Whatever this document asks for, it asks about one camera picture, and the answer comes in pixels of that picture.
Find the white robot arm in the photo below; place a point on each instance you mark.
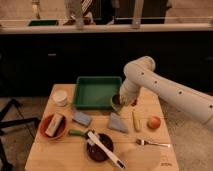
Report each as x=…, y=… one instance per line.
x=140, y=73

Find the green plastic tray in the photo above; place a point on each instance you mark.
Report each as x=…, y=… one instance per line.
x=95, y=92

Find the dark red grapes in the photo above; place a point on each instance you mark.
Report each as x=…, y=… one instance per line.
x=134, y=103

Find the grey triangular cloth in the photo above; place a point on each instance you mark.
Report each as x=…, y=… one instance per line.
x=115, y=123

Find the blue sponge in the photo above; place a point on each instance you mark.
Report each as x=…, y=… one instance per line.
x=82, y=118

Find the white cup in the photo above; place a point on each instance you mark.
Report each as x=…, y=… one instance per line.
x=60, y=98

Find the red orange apple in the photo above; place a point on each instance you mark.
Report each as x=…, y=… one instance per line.
x=154, y=122

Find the white brown block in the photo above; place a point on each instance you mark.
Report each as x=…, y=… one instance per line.
x=54, y=124

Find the orange bowl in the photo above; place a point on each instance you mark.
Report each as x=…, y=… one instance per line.
x=59, y=132

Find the silver fork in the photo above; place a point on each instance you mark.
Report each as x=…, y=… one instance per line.
x=146, y=142

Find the wooden table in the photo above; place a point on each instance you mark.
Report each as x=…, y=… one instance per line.
x=68, y=153

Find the person in background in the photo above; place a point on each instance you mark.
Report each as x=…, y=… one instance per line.
x=106, y=12

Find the black stand legs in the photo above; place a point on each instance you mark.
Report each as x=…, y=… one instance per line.
x=6, y=166

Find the green handled tool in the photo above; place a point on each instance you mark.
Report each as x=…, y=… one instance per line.
x=73, y=132

